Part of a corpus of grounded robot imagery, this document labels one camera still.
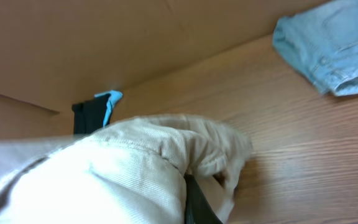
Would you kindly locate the cardboard back wall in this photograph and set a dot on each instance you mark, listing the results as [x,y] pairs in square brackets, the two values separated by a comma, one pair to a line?
[201,57]

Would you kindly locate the beige shorts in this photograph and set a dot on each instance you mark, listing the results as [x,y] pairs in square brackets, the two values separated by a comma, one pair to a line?
[131,171]

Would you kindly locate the light blue shirt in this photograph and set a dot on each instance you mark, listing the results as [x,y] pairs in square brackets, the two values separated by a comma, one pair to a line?
[114,98]

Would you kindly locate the black garment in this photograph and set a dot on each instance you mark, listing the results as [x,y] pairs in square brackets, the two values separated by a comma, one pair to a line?
[89,115]

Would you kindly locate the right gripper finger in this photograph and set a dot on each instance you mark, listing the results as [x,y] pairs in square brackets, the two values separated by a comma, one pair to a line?
[197,209]

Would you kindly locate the folded blue jeans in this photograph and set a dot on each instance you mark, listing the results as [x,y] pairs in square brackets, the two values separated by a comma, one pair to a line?
[322,45]

